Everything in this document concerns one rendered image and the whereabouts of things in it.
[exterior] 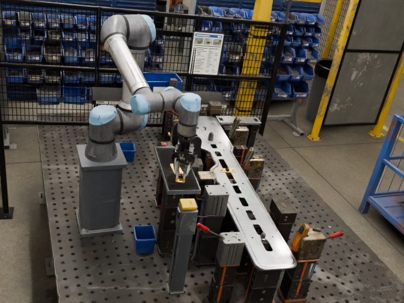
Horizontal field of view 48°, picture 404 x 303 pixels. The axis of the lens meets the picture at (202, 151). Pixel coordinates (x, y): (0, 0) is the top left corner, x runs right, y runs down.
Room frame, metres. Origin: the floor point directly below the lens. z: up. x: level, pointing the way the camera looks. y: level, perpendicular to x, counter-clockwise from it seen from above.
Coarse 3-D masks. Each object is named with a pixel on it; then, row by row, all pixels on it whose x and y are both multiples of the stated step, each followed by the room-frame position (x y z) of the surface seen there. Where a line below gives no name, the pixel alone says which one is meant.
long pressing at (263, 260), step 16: (208, 128) 2.52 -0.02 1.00; (208, 144) 2.31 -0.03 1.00; (224, 144) 2.34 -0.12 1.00; (224, 160) 2.15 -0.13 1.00; (224, 176) 1.99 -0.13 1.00; (240, 176) 2.01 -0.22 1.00; (240, 208) 1.73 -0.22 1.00; (256, 208) 1.75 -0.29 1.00; (240, 224) 1.61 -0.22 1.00; (256, 224) 1.63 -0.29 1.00; (272, 224) 1.65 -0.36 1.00; (256, 240) 1.52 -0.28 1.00; (272, 240) 1.53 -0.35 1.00; (256, 256) 1.42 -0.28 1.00; (272, 256) 1.43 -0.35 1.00; (288, 256) 1.45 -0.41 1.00
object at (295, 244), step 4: (304, 224) 1.53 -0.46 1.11; (300, 228) 1.53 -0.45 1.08; (304, 228) 1.52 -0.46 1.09; (308, 228) 1.52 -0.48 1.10; (300, 232) 1.52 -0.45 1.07; (304, 232) 1.51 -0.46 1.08; (296, 236) 1.53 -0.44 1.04; (300, 236) 1.52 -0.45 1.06; (304, 236) 1.52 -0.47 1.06; (296, 240) 1.52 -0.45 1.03; (300, 240) 1.51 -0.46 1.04; (292, 244) 1.52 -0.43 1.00; (296, 244) 1.51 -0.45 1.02; (292, 248) 1.52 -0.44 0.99; (296, 248) 1.51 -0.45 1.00
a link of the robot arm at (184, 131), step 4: (180, 124) 1.55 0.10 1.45; (180, 128) 1.55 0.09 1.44; (184, 128) 1.54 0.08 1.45; (188, 128) 1.54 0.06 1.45; (192, 128) 1.55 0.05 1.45; (196, 128) 1.58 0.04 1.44; (180, 132) 1.55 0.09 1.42; (184, 132) 1.54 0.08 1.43; (188, 132) 1.54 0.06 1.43; (192, 132) 1.55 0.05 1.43; (196, 132) 1.58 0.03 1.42; (188, 136) 1.55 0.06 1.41
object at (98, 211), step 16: (80, 160) 1.76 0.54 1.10; (80, 176) 1.83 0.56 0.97; (96, 176) 1.74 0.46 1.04; (112, 176) 1.77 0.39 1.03; (80, 192) 1.82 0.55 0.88; (96, 192) 1.74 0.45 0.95; (112, 192) 1.78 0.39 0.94; (80, 208) 1.82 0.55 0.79; (96, 208) 1.75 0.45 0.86; (112, 208) 1.78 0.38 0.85; (80, 224) 1.77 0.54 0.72; (96, 224) 1.75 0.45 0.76; (112, 224) 1.78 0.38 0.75
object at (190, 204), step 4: (180, 200) 1.49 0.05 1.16; (184, 200) 1.49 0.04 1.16; (188, 200) 1.49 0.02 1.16; (192, 200) 1.50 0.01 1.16; (184, 204) 1.46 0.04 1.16; (188, 204) 1.47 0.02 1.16; (192, 204) 1.47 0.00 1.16; (196, 204) 1.48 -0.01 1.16; (184, 208) 1.44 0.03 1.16; (188, 208) 1.45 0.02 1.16; (192, 208) 1.45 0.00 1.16; (196, 208) 1.46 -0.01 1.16
